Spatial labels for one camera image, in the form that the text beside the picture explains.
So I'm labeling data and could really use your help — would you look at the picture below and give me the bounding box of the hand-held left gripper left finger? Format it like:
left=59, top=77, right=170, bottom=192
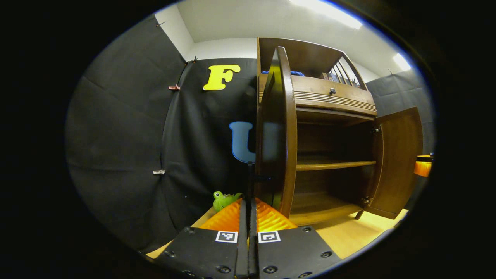
left=153, top=198, right=248, bottom=279

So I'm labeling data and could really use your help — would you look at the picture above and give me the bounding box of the small ceiling light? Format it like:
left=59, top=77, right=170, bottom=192
left=392, top=53, right=411, bottom=71

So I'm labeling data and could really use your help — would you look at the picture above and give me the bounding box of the black backdrop cloth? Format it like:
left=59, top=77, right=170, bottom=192
left=65, top=15, right=434, bottom=252

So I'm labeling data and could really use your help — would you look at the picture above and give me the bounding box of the wooden double-door shoe cabinet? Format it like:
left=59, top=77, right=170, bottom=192
left=257, top=38, right=378, bottom=226

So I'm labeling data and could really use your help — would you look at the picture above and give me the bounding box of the green plush toy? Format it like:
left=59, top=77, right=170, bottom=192
left=212, top=191, right=243, bottom=212

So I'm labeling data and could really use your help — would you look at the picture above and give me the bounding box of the wooden cabinet door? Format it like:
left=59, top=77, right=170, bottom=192
left=364, top=107, right=424, bottom=220
left=255, top=46, right=298, bottom=219

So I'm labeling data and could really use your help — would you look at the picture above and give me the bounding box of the wooden inner cabinet shelf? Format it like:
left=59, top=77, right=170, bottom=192
left=296, top=156, right=377, bottom=171

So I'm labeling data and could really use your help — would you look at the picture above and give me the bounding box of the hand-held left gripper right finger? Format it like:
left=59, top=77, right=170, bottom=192
left=249, top=198, right=343, bottom=279

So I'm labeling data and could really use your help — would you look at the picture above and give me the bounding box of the wooden cabinet drawer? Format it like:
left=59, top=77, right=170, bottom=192
left=259, top=74, right=377, bottom=117

